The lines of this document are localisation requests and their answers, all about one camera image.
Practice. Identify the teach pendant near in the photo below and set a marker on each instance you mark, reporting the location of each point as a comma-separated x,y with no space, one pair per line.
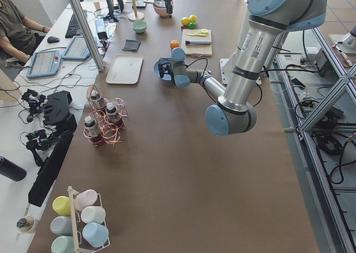
44,64

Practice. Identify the pink cup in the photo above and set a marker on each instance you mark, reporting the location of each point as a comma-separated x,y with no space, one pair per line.
84,199

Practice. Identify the yellow lemon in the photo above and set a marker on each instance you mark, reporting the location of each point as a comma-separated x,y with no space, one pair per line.
185,21
192,18

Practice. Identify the dark drink bottle two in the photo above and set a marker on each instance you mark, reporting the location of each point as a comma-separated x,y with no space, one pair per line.
112,113

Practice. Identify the black monitor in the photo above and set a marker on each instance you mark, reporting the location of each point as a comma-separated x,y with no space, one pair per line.
115,8

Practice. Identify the yellow lemon upper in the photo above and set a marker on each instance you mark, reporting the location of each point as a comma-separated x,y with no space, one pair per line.
185,21

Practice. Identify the yellow lemon lower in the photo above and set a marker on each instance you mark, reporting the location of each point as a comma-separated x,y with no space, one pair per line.
192,18

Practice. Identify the wooden cutting board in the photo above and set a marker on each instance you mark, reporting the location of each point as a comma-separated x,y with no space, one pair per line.
201,50

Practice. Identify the dark drink bottle one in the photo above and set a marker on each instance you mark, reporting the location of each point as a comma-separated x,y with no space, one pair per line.
97,100

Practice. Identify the green lime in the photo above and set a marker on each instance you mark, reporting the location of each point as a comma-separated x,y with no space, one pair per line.
192,25

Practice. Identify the pink bowl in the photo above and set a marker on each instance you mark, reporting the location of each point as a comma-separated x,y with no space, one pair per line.
160,9

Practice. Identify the blue round plate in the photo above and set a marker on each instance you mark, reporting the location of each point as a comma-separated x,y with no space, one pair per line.
156,73

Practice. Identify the wooden cup rack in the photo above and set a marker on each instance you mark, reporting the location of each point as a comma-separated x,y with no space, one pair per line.
80,244

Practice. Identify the paper cup with utensils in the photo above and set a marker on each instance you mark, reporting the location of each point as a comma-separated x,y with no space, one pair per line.
27,225

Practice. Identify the green cup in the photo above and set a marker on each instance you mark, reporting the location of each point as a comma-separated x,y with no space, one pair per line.
63,244

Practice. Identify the seated person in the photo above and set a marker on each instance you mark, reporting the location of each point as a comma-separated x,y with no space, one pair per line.
19,34

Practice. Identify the orange fruit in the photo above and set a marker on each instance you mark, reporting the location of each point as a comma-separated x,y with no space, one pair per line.
174,44

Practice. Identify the teach pendant far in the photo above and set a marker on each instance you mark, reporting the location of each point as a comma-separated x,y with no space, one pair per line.
77,50

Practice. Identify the white cup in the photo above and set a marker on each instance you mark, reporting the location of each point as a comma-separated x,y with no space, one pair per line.
93,214

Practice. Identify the black computer mouse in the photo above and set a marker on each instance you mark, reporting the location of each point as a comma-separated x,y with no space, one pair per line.
52,39

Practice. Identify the yellow plastic knife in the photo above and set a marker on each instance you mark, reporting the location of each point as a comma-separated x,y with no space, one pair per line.
199,34

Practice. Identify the dark drink bottle three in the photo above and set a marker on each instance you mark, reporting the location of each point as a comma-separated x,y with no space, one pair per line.
92,130

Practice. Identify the copper wire bottle rack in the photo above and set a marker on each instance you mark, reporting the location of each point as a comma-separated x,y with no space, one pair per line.
110,132

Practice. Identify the aluminium frame post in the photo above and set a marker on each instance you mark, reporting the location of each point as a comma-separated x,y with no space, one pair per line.
87,34

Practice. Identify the green bowl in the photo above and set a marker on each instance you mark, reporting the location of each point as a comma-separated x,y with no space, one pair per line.
139,27

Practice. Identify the steel muddler black tip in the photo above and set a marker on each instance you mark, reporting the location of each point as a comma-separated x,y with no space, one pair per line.
197,43

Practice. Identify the teach pendant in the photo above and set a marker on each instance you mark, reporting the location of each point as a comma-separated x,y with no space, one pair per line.
77,50
44,64

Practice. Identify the black keyboard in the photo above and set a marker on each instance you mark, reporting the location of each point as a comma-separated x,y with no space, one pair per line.
73,28

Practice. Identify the grey cup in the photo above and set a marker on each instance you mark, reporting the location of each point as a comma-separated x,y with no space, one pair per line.
61,226

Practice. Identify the yellow cup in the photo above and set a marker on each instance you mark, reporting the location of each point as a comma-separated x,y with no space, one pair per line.
61,205

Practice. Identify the black water bottle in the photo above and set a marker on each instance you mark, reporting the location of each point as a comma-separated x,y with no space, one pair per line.
12,171

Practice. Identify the cream rectangular tray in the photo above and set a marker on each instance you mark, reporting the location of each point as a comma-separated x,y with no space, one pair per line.
125,69

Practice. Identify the blue cup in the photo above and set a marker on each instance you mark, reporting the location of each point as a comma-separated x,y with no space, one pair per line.
95,234

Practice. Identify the wooden cup tree stand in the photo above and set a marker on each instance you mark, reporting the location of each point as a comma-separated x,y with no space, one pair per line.
135,15

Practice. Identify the grey folded cloth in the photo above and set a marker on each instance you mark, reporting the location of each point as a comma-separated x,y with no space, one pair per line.
131,45

